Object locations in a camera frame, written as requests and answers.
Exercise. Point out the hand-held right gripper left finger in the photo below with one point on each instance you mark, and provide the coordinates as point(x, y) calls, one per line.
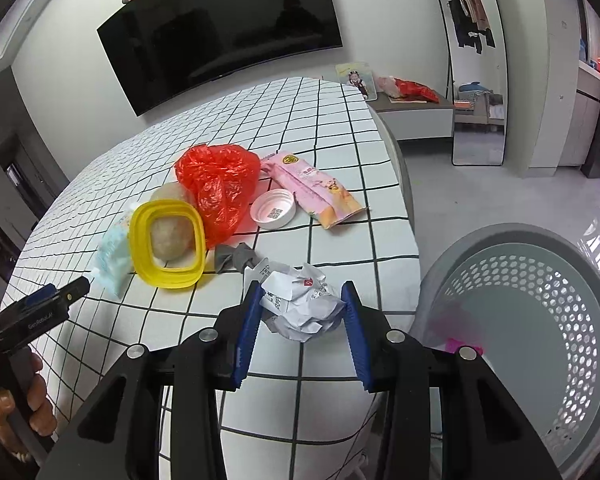
point(247, 330)

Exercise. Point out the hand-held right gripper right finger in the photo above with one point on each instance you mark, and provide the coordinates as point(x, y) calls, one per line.
point(355, 330)

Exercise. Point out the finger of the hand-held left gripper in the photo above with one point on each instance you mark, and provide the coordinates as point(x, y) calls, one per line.
point(37, 297)
point(72, 290)

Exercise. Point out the white paper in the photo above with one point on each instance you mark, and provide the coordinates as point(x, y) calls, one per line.
point(300, 305)

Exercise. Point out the beige round plush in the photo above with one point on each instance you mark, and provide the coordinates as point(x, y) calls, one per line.
point(172, 237)

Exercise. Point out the pink snack packet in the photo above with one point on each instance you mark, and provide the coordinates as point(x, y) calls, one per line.
point(315, 190)

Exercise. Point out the grey perforated plastic basket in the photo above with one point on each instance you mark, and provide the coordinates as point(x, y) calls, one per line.
point(520, 340)

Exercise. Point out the person's left hand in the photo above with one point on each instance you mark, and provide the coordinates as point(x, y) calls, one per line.
point(40, 400)

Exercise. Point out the light blue packet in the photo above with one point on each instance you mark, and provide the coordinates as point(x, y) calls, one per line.
point(112, 260)

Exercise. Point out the white round cap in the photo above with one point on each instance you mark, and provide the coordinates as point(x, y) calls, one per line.
point(272, 210)

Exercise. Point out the red plastic bag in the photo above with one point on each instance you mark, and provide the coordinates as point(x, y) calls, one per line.
point(215, 180)

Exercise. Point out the white checked tablecloth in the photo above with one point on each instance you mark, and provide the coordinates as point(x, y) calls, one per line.
point(330, 125)

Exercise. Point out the grey television cabinet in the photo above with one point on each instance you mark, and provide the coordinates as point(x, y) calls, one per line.
point(420, 120)

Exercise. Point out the pale pink bag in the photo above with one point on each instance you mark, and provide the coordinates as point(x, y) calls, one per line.
point(387, 86)

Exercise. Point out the red bag on cabinet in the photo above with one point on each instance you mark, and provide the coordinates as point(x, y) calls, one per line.
point(416, 90)

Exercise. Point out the tall standing mirror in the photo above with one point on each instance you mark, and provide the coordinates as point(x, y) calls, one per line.
point(477, 60)

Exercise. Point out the low grey counter cabinet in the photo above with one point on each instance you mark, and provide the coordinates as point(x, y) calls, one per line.
point(587, 120)

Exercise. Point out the tall grey cupboard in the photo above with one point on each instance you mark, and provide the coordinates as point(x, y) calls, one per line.
point(550, 60)

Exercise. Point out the clear standing photo frame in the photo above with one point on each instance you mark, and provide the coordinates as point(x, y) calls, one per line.
point(356, 81)

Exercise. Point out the black wall television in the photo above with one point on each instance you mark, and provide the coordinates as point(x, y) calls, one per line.
point(205, 30)

